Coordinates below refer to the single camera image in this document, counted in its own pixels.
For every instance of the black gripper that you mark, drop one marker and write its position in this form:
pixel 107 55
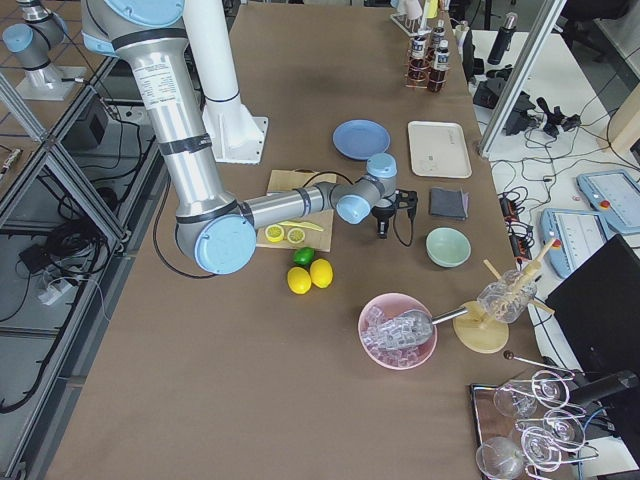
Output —
pixel 382 215

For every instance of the blue plate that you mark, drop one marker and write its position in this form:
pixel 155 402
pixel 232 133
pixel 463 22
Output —
pixel 360 139

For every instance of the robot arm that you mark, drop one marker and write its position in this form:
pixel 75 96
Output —
pixel 30 42
pixel 213 228

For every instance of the mint green bowl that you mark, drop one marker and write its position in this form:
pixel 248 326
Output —
pixel 447 247

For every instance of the grey folded cloth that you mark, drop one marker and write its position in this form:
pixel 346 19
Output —
pixel 449 203

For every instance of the wooden cutting board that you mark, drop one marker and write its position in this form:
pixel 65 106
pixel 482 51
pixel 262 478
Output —
pixel 284 180

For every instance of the yellow lemon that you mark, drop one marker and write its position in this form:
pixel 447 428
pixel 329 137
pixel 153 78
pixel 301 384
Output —
pixel 321 273
pixel 299 280

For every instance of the yellow plastic knife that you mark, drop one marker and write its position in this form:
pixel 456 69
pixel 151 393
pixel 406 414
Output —
pixel 303 225

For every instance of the green lime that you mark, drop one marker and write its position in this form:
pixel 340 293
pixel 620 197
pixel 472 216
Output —
pixel 304 256

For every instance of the lemon slice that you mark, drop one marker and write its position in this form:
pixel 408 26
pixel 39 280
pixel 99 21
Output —
pixel 295 235
pixel 274 233

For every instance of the cream rabbit tray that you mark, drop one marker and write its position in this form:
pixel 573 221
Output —
pixel 438 149

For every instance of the metal ice scoop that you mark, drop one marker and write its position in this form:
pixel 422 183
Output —
pixel 415 327

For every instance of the pink bowl with ice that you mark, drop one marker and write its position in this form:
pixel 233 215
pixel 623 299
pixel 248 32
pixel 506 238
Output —
pixel 372 324

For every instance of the wooden cup tree stand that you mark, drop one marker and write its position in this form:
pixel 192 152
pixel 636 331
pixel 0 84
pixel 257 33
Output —
pixel 479 331

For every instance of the clear glass mug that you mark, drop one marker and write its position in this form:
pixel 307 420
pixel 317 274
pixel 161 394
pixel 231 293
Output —
pixel 507 298

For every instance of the dark drink bottle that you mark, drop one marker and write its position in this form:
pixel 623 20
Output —
pixel 439 68
pixel 438 35
pixel 417 65

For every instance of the blue teach pendant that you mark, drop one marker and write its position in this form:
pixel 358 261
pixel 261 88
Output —
pixel 616 196
pixel 581 234

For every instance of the black thermos bottle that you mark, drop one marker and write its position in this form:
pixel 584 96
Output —
pixel 503 39

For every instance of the black monitor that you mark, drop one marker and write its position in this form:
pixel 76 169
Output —
pixel 597 308

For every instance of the wine glass rack tray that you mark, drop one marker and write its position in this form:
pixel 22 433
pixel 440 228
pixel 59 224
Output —
pixel 528 428

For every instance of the copper wire bottle rack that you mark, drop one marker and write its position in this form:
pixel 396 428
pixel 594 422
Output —
pixel 429 59

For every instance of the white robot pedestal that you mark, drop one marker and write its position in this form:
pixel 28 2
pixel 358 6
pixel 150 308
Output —
pixel 237 136

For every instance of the aluminium frame post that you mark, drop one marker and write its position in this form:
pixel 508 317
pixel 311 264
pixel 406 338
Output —
pixel 542 26

